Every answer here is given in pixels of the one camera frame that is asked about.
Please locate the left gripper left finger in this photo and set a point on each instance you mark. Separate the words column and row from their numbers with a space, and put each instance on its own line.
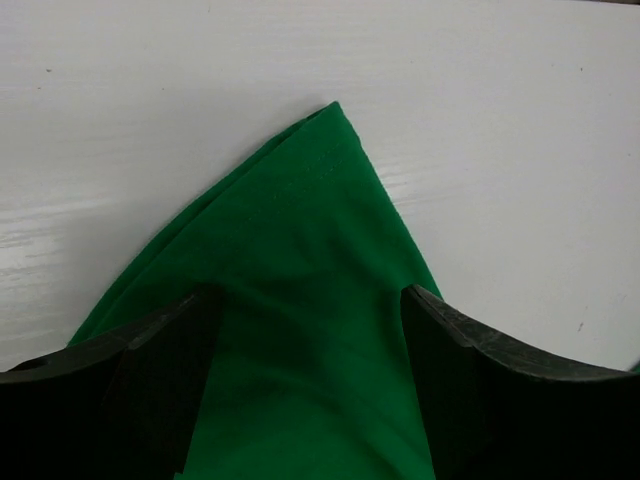
column 121, row 405

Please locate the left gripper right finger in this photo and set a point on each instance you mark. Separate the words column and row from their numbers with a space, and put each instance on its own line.
column 494, row 407

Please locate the green t shirt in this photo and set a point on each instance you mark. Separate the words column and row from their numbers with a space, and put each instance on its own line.
column 310, row 378

